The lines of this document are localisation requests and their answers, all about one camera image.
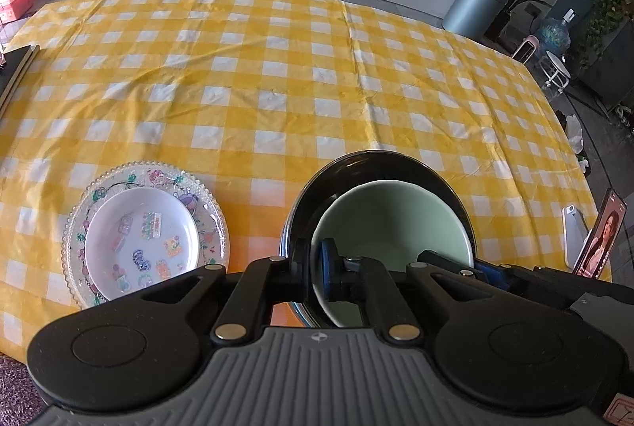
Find green ceramic bowl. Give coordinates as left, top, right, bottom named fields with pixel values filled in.
left=310, top=179, right=475, bottom=329

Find clear glass beaded plate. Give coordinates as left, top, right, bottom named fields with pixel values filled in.
left=61, top=161, right=230, bottom=308

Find blue steel bowl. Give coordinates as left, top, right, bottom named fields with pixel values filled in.
left=278, top=150, right=477, bottom=327

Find small white sticker plate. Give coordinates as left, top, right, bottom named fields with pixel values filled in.
left=85, top=188, right=200, bottom=300

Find orange steel bowl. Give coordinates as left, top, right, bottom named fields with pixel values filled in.
left=270, top=303, right=305, bottom=327

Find white phone stand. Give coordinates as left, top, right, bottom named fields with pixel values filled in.
left=562, top=205, right=589, bottom=269

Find smartphone with picture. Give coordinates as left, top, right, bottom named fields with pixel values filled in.
left=573, top=188, right=628, bottom=279

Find yellow checkered tablecloth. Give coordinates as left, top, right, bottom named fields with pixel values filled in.
left=1, top=0, right=596, bottom=359

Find white round stool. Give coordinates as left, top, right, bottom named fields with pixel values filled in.
left=539, top=50, right=572, bottom=97

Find pink small stand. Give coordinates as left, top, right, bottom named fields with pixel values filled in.
left=512, top=34, right=539, bottom=64

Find blue water jug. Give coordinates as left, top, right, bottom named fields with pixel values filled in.
left=535, top=8, right=575, bottom=58

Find grey metal trash can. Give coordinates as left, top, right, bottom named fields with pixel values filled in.
left=442, top=0, right=507, bottom=41

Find black notebook with pen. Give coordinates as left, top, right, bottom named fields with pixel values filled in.
left=0, top=44, right=40, bottom=116

